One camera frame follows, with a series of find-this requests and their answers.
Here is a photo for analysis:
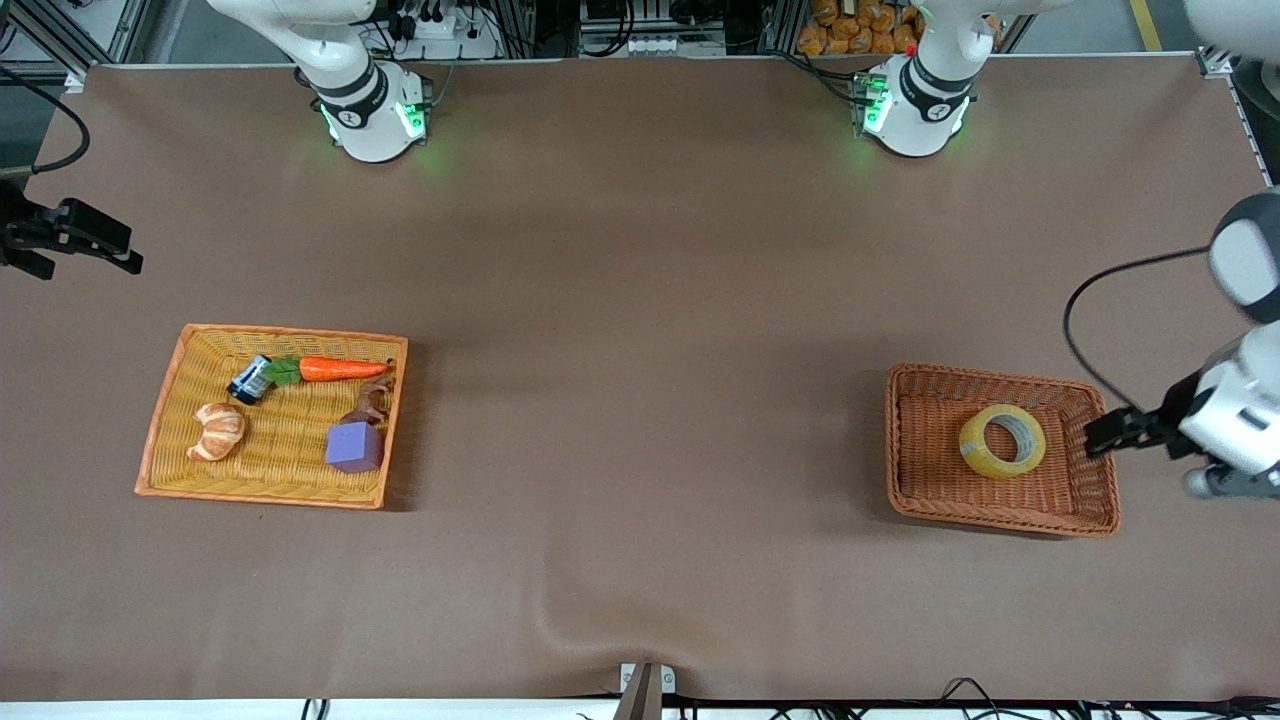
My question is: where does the yellow clear tape roll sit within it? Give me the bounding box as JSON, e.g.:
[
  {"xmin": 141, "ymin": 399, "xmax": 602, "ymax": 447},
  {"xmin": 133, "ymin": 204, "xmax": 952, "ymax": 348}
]
[{"xmin": 958, "ymin": 403, "xmax": 1047, "ymax": 480}]

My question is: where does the brown wicker basket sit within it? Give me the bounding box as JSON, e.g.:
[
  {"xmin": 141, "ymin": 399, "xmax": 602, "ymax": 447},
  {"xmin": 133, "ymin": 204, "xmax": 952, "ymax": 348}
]
[{"xmin": 884, "ymin": 363, "xmax": 1121, "ymax": 539}]

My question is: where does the black blue battery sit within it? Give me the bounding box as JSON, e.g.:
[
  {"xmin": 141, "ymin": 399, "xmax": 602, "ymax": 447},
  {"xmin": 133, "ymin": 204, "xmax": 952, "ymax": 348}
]
[{"xmin": 227, "ymin": 354, "xmax": 274, "ymax": 405}]

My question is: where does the toy croissant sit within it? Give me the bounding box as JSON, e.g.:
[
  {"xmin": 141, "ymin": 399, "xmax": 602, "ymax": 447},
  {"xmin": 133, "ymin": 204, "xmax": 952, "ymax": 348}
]
[{"xmin": 187, "ymin": 402, "xmax": 246, "ymax": 462}]

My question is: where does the orange toy carrot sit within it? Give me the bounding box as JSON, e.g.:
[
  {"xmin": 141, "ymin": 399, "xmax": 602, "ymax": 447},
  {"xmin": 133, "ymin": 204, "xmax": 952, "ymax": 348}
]
[{"xmin": 262, "ymin": 355, "xmax": 389, "ymax": 388}]

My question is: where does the yellow wicker basket orange rim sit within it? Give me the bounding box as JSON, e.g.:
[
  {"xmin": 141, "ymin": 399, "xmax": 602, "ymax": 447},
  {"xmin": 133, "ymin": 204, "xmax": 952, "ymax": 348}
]
[{"xmin": 135, "ymin": 323, "xmax": 409, "ymax": 511}]

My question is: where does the brown toy figure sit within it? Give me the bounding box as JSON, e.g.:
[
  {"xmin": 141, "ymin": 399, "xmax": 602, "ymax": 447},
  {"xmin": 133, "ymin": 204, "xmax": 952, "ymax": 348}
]
[{"xmin": 340, "ymin": 375, "xmax": 396, "ymax": 428}]

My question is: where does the purple cube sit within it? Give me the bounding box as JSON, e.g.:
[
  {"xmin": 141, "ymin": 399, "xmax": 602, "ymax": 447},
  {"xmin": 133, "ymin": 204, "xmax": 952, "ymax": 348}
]
[{"xmin": 325, "ymin": 421, "xmax": 385, "ymax": 474}]

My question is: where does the white power strip with plugs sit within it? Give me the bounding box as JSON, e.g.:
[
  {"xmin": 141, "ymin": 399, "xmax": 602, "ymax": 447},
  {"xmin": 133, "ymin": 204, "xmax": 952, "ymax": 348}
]
[{"xmin": 398, "ymin": 8, "xmax": 501, "ymax": 59}]

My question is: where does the pile of orange bread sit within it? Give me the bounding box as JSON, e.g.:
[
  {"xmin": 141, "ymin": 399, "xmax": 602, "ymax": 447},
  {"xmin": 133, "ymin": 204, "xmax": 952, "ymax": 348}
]
[{"xmin": 797, "ymin": 0, "xmax": 1004, "ymax": 57}]

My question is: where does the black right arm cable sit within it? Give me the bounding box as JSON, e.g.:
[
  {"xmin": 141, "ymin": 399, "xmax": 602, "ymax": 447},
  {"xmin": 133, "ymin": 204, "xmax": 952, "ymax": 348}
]
[{"xmin": 0, "ymin": 65, "xmax": 91, "ymax": 176}]

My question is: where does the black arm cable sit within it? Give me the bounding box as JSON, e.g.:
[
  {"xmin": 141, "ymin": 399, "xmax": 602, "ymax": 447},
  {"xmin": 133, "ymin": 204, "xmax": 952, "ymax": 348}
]
[
  {"xmin": 1063, "ymin": 245, "xmax": 1216, "ymax": 411},
  {"xmin": 0, "ymin": 65, "xmax": 91, "ymax": 176}
]

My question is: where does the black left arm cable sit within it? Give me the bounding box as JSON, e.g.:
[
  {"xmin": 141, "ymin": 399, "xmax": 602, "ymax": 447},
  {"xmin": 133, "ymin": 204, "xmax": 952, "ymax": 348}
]
[{"xmin": 1063, "ymin": 245, "xmax": 1216, "ymax": 411}]

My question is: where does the aluminium frame profile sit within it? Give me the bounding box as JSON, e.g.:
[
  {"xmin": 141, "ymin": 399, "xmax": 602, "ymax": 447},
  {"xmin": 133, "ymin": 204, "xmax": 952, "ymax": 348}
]
[
  {"xmin": 0, "ymin": 0, "xmax": 151, "ymax": 66},
  {"xmin": 1160, "ymin": 0, "xmax": 1280, "ymax": 79}
]

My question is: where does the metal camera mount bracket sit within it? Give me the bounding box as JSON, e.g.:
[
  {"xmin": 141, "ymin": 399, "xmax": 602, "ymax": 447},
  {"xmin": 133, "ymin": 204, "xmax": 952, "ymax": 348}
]
[{"xmin": 615, "ymin": 662, "xmax": 677, "ymax": 720}]

